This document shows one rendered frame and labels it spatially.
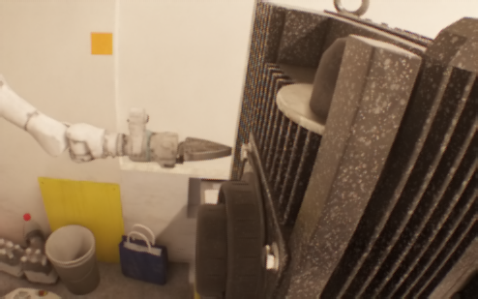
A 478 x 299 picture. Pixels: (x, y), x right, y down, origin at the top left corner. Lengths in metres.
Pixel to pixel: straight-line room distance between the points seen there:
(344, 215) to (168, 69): 1.22
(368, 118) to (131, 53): 1.27
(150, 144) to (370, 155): 0.56
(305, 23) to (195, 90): 1.00
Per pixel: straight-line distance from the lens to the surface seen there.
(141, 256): 1.78
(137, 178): 1.62
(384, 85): 0.21
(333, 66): 0.27
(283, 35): 0.48
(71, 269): 1.76
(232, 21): 1.35
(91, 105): 1.48
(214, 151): 0.72
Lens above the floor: 1.63
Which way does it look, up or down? 30 degrees down
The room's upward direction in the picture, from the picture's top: 9 degrees clockwise
